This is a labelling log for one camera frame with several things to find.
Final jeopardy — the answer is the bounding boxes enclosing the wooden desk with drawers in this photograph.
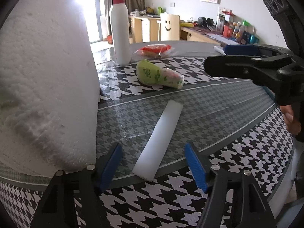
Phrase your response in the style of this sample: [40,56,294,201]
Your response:
[129,14,160,44]

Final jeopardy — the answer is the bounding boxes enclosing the cluster of toiletry bottles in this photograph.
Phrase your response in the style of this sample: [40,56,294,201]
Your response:
[217,7,261,45]

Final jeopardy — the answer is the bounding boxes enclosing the houndstooth tablecloth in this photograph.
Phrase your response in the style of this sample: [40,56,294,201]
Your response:
[0,40,298,228]

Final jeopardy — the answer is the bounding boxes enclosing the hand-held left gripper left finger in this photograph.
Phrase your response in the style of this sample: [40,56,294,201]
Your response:
[33,142,123,228]

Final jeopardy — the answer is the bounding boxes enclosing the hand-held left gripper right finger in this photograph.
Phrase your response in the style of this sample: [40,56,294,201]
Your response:
[184,142,277,228]

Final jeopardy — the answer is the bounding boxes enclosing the white pump bottle red cap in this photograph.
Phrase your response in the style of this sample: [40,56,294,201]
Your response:
[104,0,132,67]

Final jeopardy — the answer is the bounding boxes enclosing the wooden desk patterned cover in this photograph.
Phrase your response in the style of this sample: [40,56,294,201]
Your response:
[180,25,241,47]

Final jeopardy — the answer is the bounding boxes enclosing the black headphones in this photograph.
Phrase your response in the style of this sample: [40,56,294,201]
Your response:
[197,17,216,27]

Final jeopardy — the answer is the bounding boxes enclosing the white paper towel roll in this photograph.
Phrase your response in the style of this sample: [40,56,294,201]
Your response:
[0,0,101,178]

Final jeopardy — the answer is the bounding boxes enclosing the person's right hand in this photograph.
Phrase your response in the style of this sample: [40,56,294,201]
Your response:
[280,104,302,136]

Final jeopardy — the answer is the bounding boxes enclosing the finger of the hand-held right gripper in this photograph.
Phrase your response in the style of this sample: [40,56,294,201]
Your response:
[223,44,292,57]
[204,55,293,86]

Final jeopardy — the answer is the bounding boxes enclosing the white foam strip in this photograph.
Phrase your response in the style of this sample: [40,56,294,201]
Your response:
[132,100,183,182]

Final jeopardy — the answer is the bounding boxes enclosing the red snack packet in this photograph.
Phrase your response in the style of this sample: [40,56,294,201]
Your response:
[131,44,175,59]

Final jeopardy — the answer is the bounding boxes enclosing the wooden chair smiley face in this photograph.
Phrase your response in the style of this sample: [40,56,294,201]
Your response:
[156,13,181,41]

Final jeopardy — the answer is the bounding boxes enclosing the printed paper sheets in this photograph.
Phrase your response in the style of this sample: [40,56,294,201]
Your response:
[205,33,229,42]

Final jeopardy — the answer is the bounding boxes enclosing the glass balcony door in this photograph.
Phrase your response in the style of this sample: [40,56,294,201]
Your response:
[71,0,108,44]

